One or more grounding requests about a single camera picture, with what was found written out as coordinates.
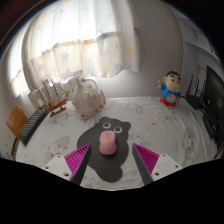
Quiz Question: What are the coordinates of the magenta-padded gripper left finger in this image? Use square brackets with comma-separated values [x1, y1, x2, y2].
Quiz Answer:
[41, 143, 92, 186]

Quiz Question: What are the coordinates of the orange wooden chair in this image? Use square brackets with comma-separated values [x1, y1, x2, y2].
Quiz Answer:
[5, 104, 29, 139]

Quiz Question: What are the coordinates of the black monitor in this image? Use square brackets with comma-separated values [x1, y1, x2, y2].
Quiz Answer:
[202, 65, 224, 151]

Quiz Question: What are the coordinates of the white star-print curtain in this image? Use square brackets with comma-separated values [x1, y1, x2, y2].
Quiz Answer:
[9, 0, 142, 98]

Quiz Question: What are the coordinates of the wooden model sailing ship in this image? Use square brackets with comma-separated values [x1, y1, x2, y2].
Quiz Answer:
[34, 78, 72, 118]

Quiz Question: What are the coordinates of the dark grey cat-shaped mouse pad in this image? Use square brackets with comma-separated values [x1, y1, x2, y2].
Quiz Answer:
[76, 116, 132, 183]

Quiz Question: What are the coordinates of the cartoon boy figurine clock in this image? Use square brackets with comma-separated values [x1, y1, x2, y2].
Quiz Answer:
[157, 70, 183, 108]

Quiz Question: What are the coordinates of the red printed package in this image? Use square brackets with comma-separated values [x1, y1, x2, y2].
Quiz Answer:
[217, 145, 224, 160]

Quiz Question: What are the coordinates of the black desktop device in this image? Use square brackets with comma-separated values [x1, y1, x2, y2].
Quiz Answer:
[202, 111, 221, 139]

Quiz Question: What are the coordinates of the black router with antennas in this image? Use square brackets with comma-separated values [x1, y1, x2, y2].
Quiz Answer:
[185, 73, 207, 110]

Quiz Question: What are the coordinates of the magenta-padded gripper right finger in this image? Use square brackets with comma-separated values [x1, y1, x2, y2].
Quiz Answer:
[131, 142, 184, 186]

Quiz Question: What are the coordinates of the white printed tablecloth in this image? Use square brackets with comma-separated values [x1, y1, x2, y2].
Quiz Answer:
[14, 96, 219, 191]

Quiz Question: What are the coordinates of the pink computer mouse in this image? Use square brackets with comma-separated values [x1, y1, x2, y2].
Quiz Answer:
[98, 130, 118, 156]

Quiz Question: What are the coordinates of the white wall shelf unit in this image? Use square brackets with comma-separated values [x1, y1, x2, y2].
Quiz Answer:
[179, 16, 221, 58]

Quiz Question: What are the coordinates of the white fabric basket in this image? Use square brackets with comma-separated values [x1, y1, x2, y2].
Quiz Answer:
[71, 77, 107, 120]

